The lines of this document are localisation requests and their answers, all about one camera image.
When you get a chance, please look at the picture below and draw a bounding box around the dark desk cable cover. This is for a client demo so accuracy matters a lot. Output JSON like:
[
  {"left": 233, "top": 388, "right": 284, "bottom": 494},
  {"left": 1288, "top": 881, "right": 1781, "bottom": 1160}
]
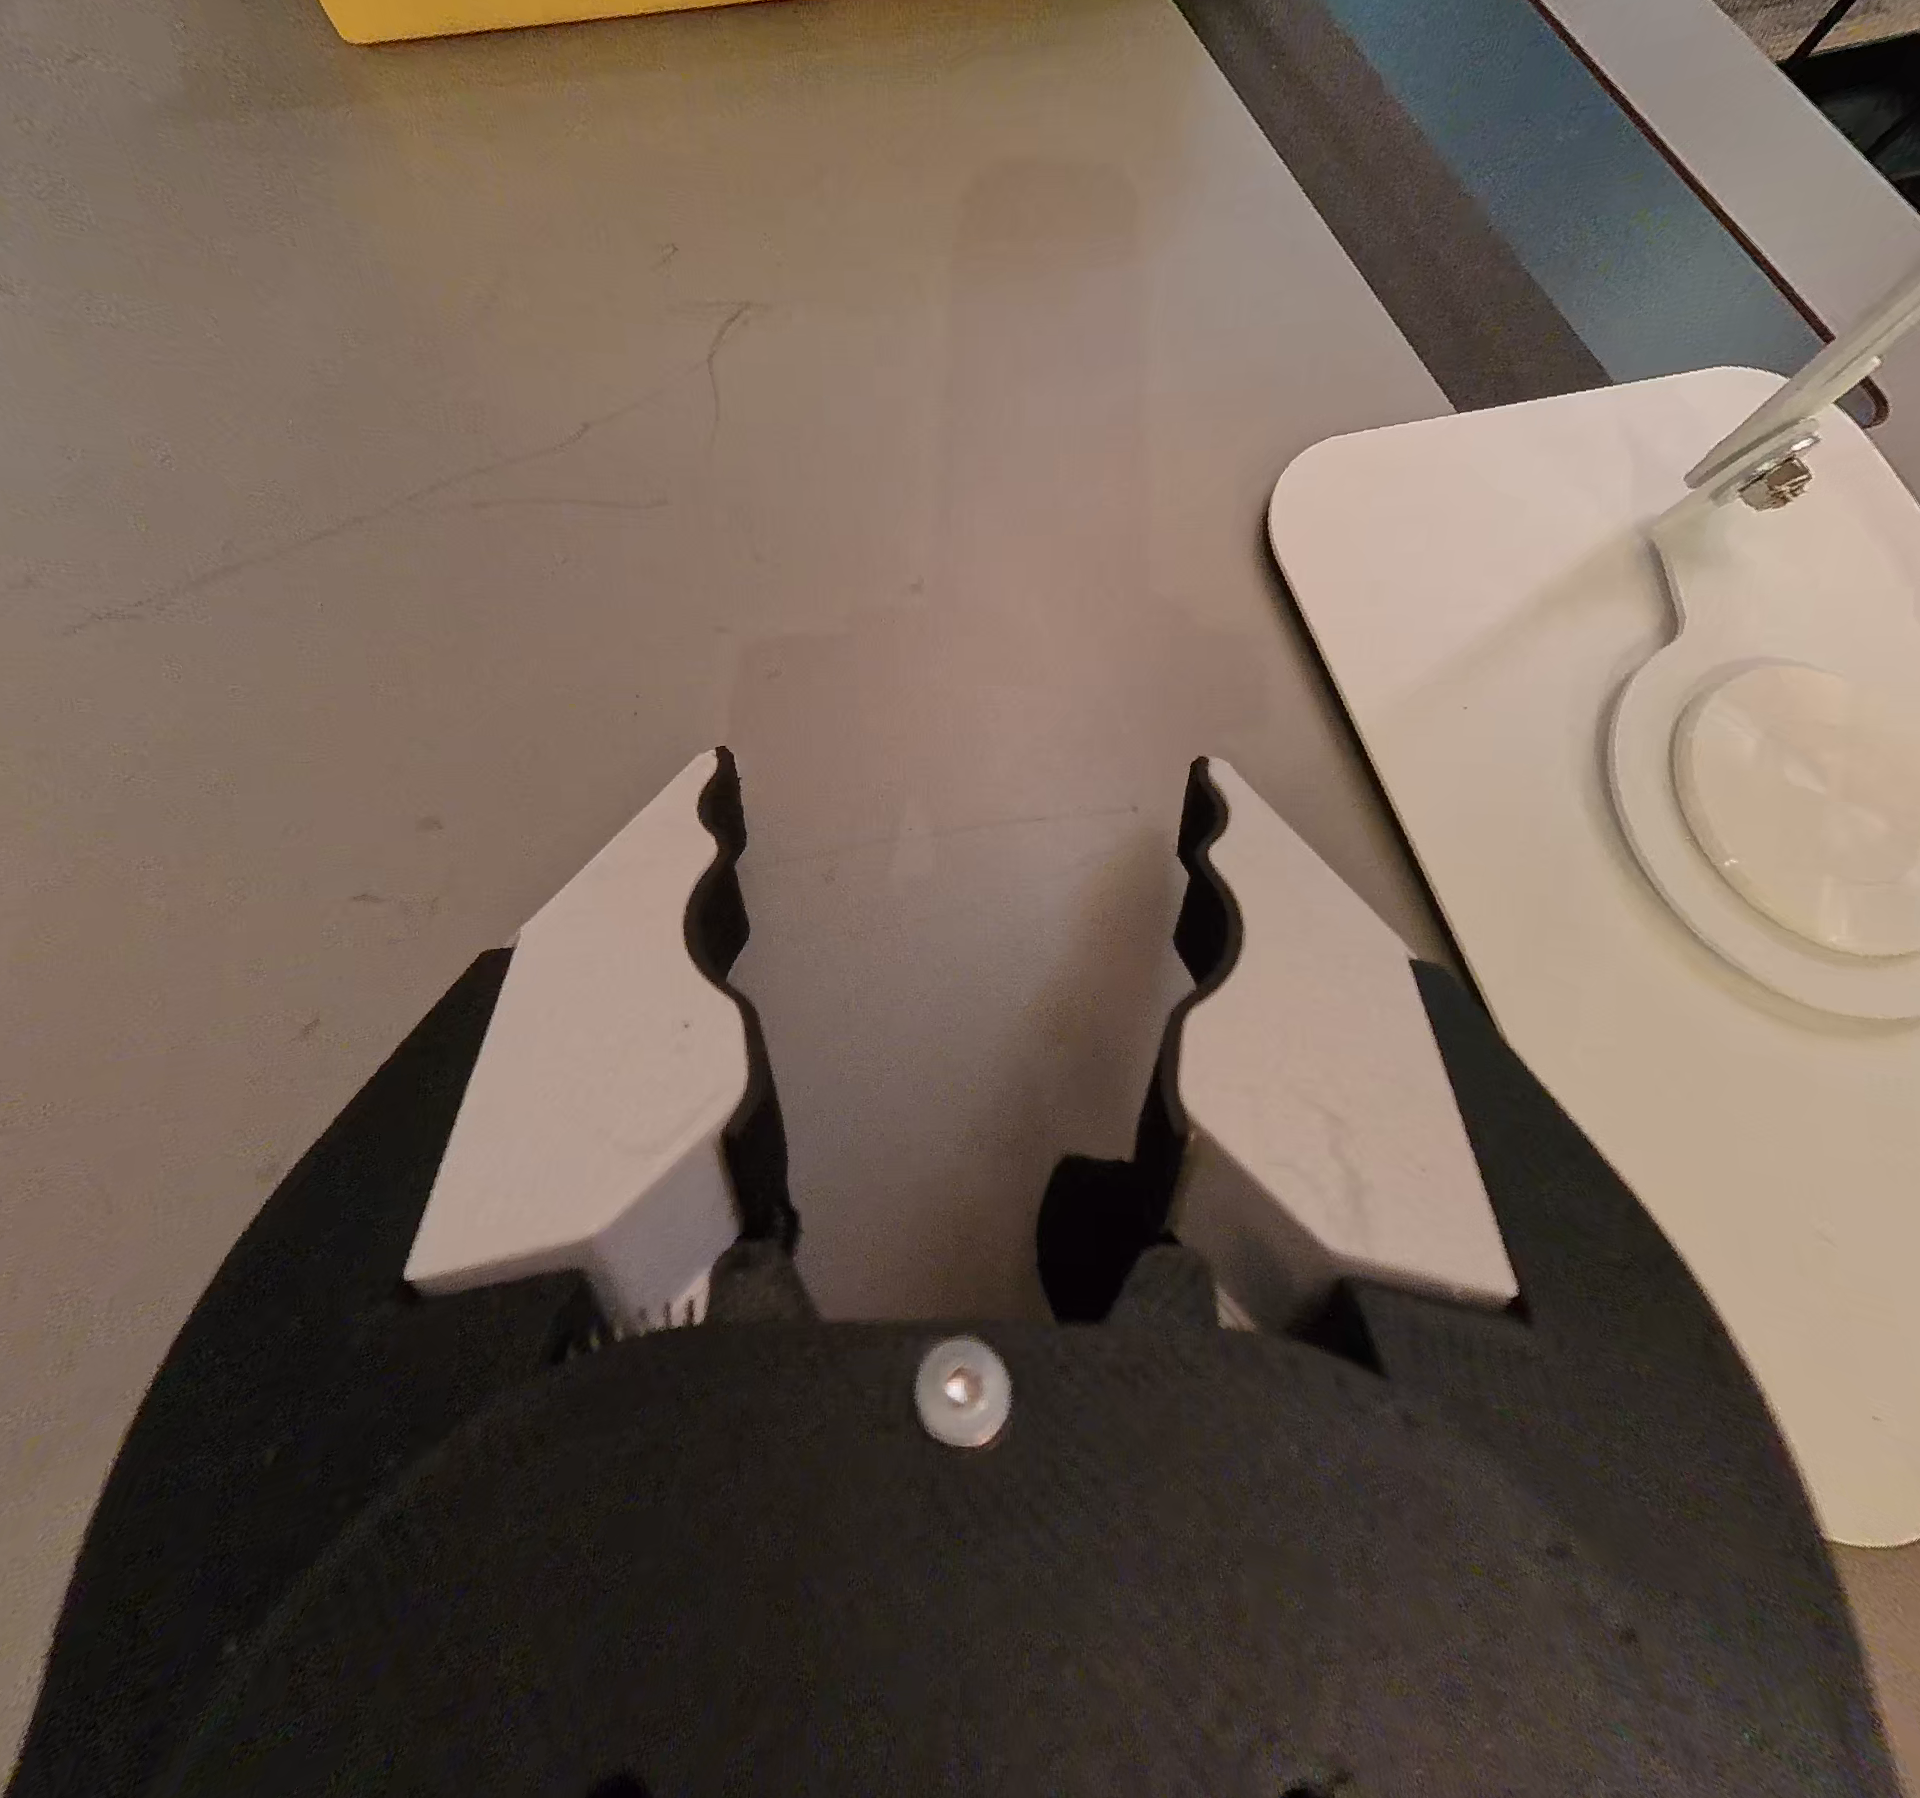
[{"left": 1155, "top": 0, "right": 1896, "bottom": 429}]

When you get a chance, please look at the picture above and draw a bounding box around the white board stand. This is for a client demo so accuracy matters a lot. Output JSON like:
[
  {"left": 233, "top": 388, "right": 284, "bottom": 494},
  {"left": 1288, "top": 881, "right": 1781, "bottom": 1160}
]
[{"left": 1266, "top": 313, "right": 1920, "bottom": 1553}]

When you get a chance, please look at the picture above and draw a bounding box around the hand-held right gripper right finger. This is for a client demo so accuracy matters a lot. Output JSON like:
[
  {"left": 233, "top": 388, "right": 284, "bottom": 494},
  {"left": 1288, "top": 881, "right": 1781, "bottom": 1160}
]
[{"left": 1129, "top": 755, "right": 1528, "bottom": 1333}]

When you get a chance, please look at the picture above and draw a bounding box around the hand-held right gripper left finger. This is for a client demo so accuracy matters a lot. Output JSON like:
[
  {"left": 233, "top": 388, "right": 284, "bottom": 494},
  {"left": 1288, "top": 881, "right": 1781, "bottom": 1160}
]
[{"left": 403, "top": 744, "right": 798, "bottom": 1333}]

